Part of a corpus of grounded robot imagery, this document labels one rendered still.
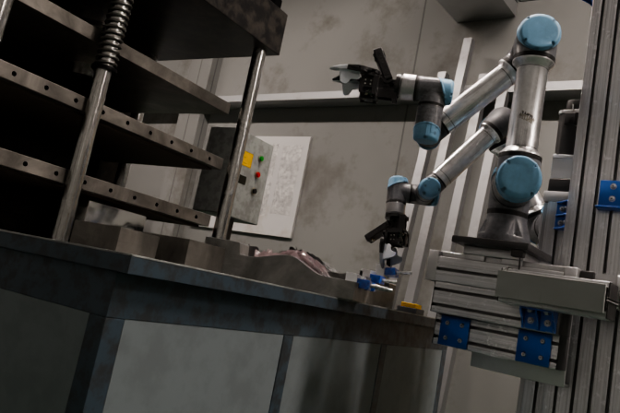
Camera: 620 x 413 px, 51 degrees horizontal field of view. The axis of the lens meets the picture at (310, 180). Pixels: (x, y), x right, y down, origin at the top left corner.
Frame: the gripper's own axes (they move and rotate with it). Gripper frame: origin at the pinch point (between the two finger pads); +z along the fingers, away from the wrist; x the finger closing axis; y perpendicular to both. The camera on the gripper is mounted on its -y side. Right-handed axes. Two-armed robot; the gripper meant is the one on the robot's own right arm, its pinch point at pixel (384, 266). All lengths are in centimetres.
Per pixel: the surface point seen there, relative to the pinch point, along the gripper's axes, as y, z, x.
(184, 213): -77, -15, -27
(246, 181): -79, -45, 11
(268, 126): -222, -188, 205
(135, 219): -77, -3, -52
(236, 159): -67, -43, -14
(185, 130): -315, -193, 200
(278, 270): -11, 16, -51
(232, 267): -26, 16, -56
